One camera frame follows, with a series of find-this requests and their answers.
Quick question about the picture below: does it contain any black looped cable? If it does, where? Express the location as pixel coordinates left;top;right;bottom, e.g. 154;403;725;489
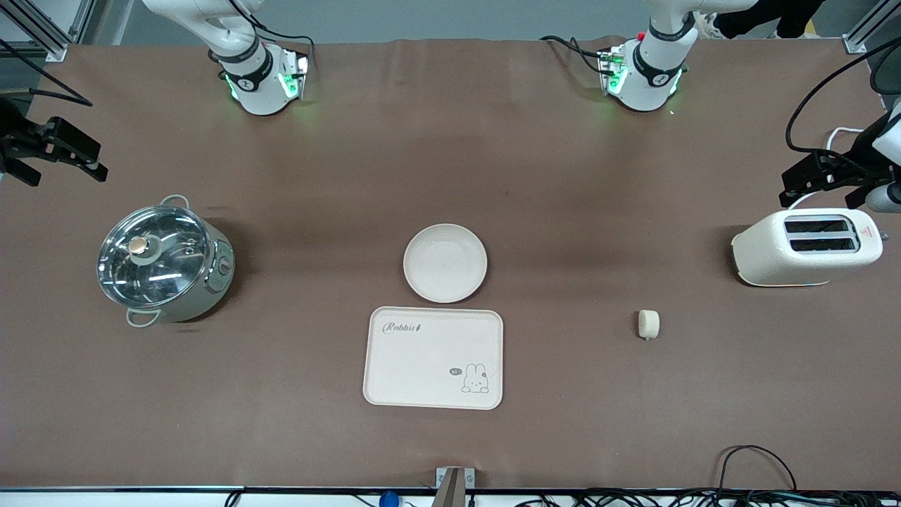
718;445;798;494

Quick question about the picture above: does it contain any black right arm base cable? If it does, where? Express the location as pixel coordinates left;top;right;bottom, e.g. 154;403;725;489
239;0;315;71

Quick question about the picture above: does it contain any black arm base cable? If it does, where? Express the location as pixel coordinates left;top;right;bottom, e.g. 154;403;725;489
239;0;315;71
541;35;607;75

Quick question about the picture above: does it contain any round cream plate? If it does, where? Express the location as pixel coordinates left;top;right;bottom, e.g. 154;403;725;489
403;224;488;304

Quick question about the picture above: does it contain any cream two-slot toaster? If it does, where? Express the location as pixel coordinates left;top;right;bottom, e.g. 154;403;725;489
731;208;884;287

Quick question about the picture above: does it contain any black left arm base cable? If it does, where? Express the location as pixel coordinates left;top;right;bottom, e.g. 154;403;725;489
541;35;607;75

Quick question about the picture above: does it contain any brown table mat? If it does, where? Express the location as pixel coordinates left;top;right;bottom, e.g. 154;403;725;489
0;39;901;490

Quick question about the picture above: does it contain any sage green electric pot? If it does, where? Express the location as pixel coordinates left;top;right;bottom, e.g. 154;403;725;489
99;195;236;329

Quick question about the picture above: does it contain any cream rabbit print tray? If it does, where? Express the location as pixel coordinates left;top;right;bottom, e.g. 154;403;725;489
363;306;504;411

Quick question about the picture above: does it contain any glass pot lid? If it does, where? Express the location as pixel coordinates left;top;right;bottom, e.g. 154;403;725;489
97;205;212;307

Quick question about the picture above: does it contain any person in dark trousers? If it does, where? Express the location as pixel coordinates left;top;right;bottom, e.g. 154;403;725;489
693;0;824;39

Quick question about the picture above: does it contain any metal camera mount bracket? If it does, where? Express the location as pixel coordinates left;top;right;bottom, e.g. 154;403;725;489
435;467;476;507

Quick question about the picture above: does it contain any black cable bundle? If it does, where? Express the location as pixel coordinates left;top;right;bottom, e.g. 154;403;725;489
514;489;901;507

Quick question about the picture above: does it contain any aluminium frame post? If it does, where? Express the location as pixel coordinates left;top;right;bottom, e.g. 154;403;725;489
0;0;96;63
843;0;901;55

